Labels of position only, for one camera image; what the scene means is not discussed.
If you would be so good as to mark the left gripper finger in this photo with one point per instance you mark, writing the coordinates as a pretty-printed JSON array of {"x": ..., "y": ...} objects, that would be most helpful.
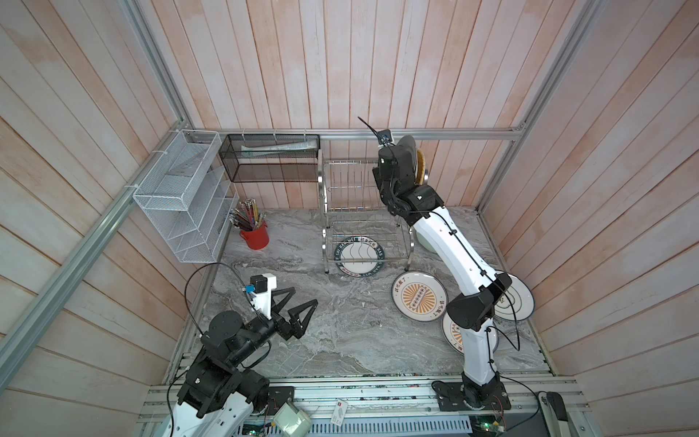
[
  {"x": 279, "y": 299},
  {"x": 300, "y": 317}
]

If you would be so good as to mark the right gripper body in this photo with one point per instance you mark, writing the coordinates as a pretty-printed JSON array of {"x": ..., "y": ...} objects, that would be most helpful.
[{"x": 378, "y": 179}]

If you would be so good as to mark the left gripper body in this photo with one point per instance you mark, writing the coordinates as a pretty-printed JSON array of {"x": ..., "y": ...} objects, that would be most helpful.
[{"x": 261, "y": 329}]

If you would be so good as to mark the yellow woven round tray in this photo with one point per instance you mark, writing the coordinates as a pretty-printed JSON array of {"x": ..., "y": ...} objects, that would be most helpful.
[{"x": 421, "y": 169}]

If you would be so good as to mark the black oval plate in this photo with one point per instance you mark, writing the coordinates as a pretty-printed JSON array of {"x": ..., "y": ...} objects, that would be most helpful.
[{"x": 408, "y": 144}]

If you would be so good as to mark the steel dish rack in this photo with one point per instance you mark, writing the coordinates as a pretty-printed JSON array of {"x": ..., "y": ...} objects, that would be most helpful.
[{"x": 350, "y": 205}]

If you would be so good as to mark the green rimmed white plate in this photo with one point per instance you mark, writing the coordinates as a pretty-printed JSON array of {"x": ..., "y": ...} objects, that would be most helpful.
[{"x": 359, "y": 256}]

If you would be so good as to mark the pale green flower plate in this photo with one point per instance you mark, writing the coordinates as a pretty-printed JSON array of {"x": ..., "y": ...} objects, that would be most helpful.
[{"x": 424, "y": 242}]

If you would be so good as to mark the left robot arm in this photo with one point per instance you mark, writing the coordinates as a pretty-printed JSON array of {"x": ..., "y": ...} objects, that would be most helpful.
[{"x": 218, "y": 391}]

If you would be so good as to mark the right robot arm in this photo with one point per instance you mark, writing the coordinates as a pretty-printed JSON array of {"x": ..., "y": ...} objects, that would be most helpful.
[{"x": 480, "y": 285}]

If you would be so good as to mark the red pencil cup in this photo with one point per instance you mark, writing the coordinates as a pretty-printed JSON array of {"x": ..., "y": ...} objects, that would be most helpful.
[{"x": 258, "y": 238}]

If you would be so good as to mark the white tag label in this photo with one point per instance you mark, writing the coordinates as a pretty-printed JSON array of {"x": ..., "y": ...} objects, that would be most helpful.
[{"x": 339, "y": 413}]

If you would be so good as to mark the white power adapter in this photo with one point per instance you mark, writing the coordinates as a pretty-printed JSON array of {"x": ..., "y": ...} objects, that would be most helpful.
[{"x": 292, "y": 421}]

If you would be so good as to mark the pencils bundle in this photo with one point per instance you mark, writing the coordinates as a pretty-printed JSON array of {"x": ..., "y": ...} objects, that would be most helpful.
[{"x": 247, "y": 216}]

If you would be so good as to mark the orange sunburst plate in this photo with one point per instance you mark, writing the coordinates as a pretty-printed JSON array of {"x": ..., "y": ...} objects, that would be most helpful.
[
  {"x": 419, "y": 296},
  {"x": 452, "y": 333}
]

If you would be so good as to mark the white black-rimmed plate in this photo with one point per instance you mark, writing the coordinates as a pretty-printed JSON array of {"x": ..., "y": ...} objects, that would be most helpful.
[{"x": 517, "y": 303}]

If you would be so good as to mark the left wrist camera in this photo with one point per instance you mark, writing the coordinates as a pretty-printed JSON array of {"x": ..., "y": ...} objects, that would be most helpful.
[{"x": 259, "y": 293}]

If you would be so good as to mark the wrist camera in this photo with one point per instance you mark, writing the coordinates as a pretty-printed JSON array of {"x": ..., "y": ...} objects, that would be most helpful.
[
  {"x": 259, "y": 293},
  {"x": 384, "y": 137}
]

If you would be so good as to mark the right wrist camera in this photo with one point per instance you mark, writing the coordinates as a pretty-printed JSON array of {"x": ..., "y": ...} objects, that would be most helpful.
[{"x": 384, "y": 137}]

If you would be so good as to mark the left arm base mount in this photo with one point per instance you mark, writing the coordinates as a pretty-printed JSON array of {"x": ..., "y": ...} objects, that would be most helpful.
[{"x": 277, "y": 396}]

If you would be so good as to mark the white mesh wall shelf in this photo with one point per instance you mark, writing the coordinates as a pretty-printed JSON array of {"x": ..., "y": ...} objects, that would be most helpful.
[{"x": 188, "y": 198}]

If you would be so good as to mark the black mesh wall basket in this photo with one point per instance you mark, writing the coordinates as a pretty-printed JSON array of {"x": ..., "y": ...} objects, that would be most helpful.
[{"x": 274, "y": 158}]

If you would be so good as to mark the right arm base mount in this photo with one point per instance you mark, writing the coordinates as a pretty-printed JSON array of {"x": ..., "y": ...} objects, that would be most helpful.
[{"x": 467, "y": 396}]

